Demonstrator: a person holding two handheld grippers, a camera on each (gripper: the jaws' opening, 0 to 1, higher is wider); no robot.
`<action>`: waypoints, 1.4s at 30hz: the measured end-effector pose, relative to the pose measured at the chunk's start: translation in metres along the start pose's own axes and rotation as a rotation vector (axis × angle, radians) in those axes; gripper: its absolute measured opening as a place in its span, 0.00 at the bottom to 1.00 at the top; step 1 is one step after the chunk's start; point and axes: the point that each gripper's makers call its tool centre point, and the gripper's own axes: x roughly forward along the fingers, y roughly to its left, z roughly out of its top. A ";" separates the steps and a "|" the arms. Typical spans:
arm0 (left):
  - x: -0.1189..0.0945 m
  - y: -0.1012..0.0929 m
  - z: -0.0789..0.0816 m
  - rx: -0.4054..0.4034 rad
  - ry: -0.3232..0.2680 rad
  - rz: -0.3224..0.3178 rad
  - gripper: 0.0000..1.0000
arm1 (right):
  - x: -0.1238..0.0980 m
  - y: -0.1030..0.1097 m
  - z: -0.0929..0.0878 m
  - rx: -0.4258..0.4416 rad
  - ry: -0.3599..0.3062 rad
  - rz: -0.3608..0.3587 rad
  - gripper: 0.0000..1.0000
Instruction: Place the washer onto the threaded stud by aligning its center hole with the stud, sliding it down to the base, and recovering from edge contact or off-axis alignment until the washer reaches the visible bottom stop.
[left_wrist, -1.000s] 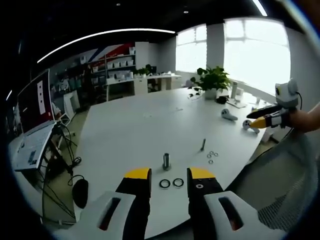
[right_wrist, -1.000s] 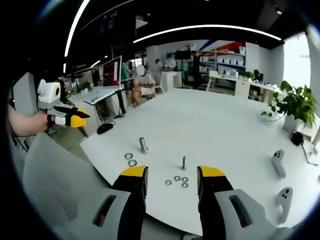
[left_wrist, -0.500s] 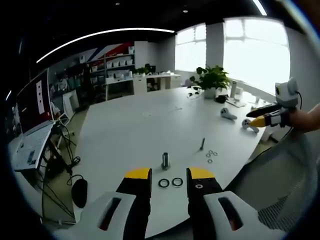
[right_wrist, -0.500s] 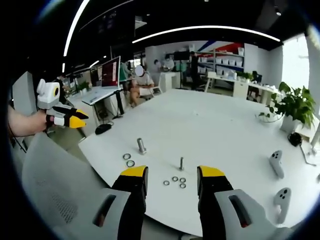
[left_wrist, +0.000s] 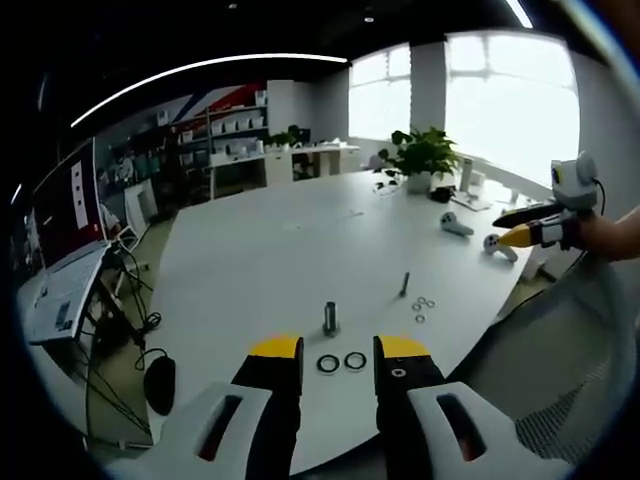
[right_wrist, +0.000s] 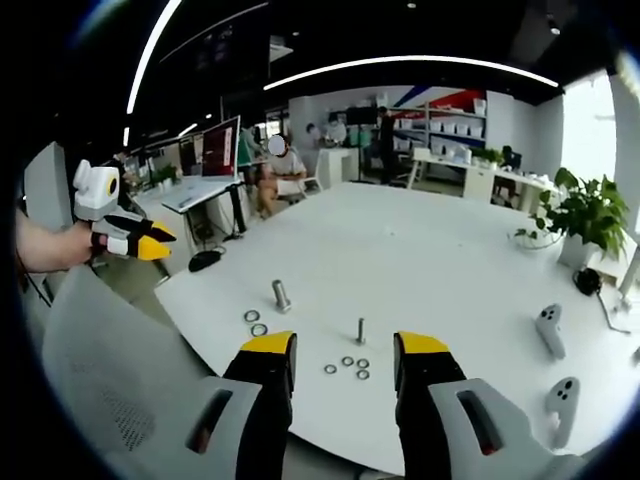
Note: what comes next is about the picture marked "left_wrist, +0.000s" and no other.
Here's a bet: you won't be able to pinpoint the grey mesh office chair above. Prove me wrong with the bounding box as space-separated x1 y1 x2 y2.
446 249 640 474

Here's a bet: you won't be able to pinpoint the curved ceiling light strip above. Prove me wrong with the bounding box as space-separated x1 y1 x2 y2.
69 53 349 129

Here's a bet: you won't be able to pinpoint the green potted plant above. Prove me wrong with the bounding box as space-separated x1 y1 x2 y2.
377 126 463 196

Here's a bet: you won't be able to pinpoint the black round floor object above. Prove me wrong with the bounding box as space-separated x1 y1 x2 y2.
143 355 178 417

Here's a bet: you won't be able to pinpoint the thick metal threaded stud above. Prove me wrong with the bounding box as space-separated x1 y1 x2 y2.
321 300 342 338

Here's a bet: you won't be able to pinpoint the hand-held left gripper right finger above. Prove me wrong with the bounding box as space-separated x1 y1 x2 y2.
372 333 576 480

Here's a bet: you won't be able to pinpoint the white background desk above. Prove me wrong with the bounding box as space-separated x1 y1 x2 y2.
208 141 362 197

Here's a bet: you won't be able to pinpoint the white handheld controller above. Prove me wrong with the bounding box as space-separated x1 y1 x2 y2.
439 211 475 238
482 233 520 263

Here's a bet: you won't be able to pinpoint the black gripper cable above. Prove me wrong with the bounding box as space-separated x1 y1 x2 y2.
591 176 609 217

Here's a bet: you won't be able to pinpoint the open white laptop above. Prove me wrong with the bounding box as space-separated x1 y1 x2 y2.
27 136 114 347

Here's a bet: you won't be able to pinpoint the storage shelving with white bins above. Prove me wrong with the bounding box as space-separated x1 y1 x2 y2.
134 89 270 204

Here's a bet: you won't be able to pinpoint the white boxes on table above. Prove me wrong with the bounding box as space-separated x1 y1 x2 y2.
452 156 495 212

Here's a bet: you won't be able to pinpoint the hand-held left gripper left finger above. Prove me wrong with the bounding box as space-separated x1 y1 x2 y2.
107 334 305 480

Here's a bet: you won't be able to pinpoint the black floor cables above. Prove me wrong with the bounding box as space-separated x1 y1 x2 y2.
82 239 164 441

